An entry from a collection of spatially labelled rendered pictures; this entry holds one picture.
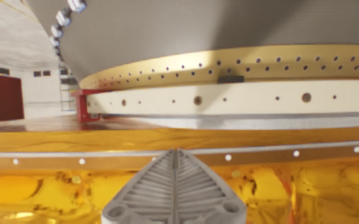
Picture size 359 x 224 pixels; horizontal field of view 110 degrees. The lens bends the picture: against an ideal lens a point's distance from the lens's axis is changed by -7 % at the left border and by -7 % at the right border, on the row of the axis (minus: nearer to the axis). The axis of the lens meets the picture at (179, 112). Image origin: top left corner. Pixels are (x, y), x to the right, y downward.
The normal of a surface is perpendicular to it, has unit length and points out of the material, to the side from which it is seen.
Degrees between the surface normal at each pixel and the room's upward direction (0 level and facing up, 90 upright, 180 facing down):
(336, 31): 62
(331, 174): 122
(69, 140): 90
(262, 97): 90
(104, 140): 90
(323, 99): 90
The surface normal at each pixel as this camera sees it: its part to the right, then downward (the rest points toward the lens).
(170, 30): -0.29, 0.53
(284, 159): 0.02, 0.05
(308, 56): -0.04, 0.54
